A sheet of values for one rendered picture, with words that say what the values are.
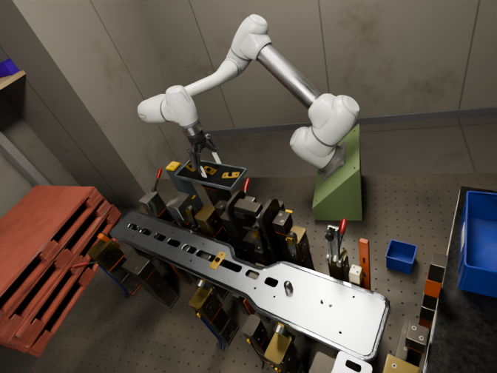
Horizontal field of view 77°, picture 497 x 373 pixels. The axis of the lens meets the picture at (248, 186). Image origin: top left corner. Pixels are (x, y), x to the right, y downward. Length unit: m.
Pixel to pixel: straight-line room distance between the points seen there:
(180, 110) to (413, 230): 1.23
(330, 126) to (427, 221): 0.68
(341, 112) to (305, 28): 1.86
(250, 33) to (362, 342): 1.38
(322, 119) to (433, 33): 1.96
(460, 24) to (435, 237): 2.09
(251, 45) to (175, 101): 0.55
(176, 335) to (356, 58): 2.78
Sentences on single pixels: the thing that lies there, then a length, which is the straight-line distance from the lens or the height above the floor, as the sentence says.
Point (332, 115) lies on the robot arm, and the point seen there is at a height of 1.25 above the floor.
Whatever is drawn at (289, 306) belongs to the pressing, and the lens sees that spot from 1.18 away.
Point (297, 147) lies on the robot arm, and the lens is 1.62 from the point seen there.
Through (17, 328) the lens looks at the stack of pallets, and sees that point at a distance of 2.58.
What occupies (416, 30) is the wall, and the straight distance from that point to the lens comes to 3.30.
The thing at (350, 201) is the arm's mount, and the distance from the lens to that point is 1.64.
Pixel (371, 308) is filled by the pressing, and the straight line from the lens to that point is 1.16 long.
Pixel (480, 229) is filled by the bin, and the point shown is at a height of 1.03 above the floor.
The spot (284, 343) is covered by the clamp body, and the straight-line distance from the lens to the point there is 1.08.
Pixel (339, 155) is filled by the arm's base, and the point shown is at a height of 1.00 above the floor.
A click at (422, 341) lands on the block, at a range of 1.04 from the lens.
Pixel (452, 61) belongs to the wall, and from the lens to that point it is 3.46.
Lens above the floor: 2.04
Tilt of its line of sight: 40 degrees down
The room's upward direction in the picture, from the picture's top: 21 degrees counter-clockwise
